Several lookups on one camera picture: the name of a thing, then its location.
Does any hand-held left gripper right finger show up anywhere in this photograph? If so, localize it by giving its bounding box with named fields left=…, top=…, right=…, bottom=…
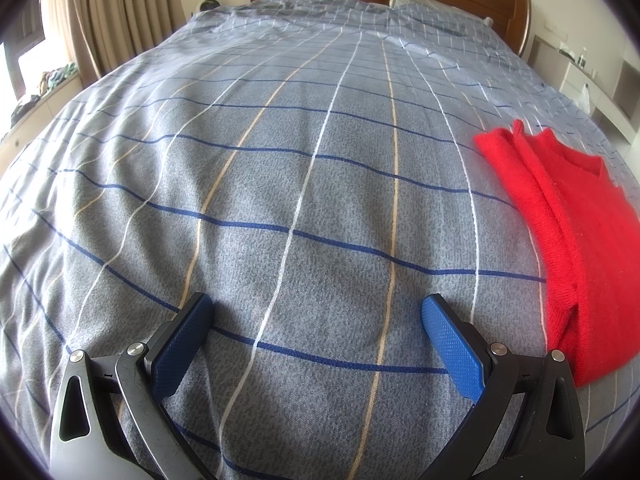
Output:
left=421, top=295, right=586, bottom=480

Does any pile of colourful clothes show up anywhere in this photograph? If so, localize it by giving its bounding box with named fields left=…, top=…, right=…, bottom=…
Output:
left=40, top=62, right=78, bottom=93

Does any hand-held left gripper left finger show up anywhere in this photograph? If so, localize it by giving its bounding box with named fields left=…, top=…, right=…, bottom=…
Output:
left=50, top=292, right=216, bottom=480

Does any dark clothes pile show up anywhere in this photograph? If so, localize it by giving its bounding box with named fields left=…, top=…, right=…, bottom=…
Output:
left=10, top=92, right=43, bottom=121

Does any red sweater with white print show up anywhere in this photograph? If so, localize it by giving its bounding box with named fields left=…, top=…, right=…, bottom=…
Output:
left=473, top=120, right=640, bottom=388

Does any white drawer cabinet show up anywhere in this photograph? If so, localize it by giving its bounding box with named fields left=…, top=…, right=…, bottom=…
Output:
left=0, top=72, right=83, bottom=161

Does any beige curtain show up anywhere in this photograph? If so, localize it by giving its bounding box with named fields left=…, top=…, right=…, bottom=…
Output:
left=37, top=0, right=193, bottom=81

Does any grey plaid bed blanket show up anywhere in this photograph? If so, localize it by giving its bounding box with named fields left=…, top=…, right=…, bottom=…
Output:
left=0, top=0, right=640, bottom=480

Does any white shelf unit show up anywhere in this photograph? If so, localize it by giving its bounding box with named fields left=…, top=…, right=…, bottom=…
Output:
left=527, top=35, right=640, bottom=141

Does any window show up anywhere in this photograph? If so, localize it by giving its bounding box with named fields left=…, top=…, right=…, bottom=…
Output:
left=0, top=35, right=26, bottom=126

